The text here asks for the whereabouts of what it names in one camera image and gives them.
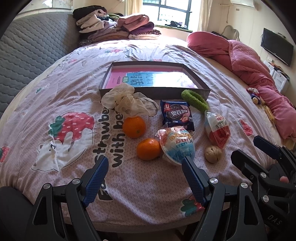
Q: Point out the pile of folded clothes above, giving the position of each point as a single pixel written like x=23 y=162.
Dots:
x=96 y=25

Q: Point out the brown walnut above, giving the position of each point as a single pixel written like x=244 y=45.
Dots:
x=213 y=154

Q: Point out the pink quilted blanket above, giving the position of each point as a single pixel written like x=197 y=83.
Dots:
x=245 y=63

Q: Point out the cream curtain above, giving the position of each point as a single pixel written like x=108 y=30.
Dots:
x=204 y=17

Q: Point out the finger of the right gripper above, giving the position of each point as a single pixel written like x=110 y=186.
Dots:
x=274 y=151
x=249 y=166

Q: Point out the blue surprise egg toy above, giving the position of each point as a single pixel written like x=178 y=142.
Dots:
x=176 y=143

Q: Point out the black wall television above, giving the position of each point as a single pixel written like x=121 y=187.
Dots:
x=278 y=46

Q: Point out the shallow grey cardboard box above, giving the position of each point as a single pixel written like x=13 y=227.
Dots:
x=159 y=92

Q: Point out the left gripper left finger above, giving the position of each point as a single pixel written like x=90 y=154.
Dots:
x=46 y=220

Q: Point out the person's right hand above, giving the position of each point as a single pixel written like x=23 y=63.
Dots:
x=284 y=179

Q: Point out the window with dark frame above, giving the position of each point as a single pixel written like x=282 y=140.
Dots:
x=162 y=12

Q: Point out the strawberry print bed sheet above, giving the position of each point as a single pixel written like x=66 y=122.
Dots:
x=58 y=130

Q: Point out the white drawer cabinet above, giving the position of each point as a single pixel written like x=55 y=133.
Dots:
x=281 y=79

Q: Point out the red surprise egg toy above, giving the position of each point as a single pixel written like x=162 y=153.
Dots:
x=217 y=129

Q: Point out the grey quilted headboard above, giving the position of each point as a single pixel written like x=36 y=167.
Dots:
x=30 y=45

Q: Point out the heart shaped wire chair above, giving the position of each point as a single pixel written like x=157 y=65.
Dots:
x=231 y=33

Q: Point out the small colourful doll toy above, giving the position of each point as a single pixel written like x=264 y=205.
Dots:
x=255 y=96

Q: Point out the floral wall painting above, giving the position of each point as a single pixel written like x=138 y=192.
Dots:
x=48 y=4

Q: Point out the dark clothes on windowsill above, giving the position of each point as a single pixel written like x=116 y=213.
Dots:
x=177 y=25

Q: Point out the blue cookie packet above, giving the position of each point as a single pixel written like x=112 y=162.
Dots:
x=177 y=113

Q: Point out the cream sheer scrunchie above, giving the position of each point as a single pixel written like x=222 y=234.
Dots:
x=129 y=103

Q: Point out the orange tangerine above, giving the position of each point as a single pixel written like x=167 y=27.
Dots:
x=148 y=149
x=134 y=127

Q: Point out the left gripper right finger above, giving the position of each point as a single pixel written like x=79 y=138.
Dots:
x=230 y=213

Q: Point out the white air conditioner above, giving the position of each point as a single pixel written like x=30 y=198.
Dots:
x=248 y=3

